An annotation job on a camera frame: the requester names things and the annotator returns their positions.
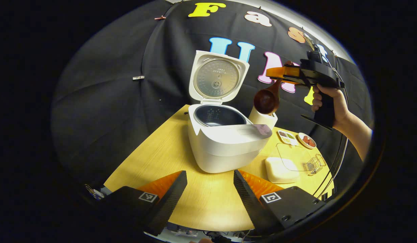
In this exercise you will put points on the black backdrop cloth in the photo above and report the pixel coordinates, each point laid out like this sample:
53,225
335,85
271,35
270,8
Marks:
110,101

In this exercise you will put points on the red-brown cookie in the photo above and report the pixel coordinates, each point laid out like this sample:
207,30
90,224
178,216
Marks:
305,139
311,142

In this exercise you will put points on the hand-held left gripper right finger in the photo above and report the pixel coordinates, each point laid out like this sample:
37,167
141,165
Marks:
248,202

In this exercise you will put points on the dark wooden spoon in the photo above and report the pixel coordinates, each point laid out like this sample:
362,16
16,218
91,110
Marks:
266,101

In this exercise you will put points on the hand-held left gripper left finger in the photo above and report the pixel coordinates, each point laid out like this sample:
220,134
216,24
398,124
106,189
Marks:
168,199

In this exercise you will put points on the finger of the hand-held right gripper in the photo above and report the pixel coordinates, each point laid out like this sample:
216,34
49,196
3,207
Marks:
282,72

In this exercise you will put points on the white toaster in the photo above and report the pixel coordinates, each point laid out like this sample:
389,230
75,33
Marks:
262,119

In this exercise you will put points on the white divided grain dish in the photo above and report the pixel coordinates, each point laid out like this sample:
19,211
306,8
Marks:
287,137

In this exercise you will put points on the white rice cooker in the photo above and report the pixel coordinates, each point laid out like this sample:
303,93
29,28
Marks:
225,148

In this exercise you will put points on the clear box of rice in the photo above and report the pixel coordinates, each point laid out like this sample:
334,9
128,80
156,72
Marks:
280,170

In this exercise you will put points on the round white plate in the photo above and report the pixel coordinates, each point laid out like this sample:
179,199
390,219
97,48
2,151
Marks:
301,143

